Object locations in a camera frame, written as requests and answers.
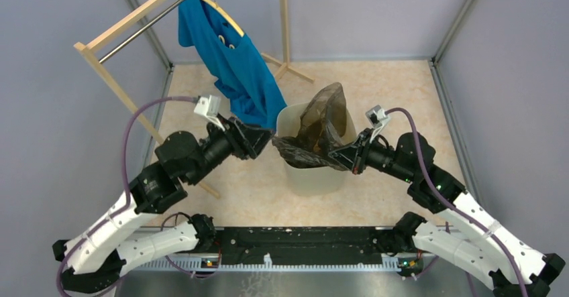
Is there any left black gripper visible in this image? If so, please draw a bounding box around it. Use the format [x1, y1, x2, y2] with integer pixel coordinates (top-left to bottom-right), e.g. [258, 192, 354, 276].
[188, 113, 278, 185]

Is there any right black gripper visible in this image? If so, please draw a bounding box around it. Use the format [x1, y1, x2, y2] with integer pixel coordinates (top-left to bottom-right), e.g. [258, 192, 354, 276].
[328, 127, 415, 184]

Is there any cream plastic trash bin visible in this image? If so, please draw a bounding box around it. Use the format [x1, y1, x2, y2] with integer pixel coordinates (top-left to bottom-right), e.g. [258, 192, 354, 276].
[276, 103, 355, 196]

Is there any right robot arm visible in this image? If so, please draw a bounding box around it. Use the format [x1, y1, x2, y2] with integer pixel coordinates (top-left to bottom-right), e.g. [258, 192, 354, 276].
[328, 129, 566, 296]

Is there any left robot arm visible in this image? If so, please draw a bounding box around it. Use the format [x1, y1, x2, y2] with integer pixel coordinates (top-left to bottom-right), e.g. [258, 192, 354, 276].
[52, 118, 274, 294]

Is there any blue t-shirt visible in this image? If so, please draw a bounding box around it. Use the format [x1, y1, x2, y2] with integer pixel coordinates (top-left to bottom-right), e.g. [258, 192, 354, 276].
[178, 0, 287, 129]

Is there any wooden clothes hanger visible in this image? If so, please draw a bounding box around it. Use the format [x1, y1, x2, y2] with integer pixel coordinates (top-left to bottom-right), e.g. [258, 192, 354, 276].
[202, 0, 245, 38]

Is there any wooden clothes rack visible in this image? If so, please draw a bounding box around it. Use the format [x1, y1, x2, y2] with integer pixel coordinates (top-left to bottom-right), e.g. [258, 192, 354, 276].
[73, 0, 315, 200]

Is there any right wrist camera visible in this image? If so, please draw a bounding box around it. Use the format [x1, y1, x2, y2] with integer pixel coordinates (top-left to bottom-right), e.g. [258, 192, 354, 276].
[365, 105, 391, 143]

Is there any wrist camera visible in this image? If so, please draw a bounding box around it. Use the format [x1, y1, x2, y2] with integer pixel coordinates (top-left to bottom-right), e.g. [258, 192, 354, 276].
[193, 95, 225, 131]
[365, 105, 391, 143]

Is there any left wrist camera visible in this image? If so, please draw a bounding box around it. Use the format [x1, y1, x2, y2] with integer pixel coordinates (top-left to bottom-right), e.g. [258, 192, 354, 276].
[193, 95, 225, 131]

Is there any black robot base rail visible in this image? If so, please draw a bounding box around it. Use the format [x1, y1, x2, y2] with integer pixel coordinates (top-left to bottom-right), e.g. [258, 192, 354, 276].
[192, 227, 425, 268]

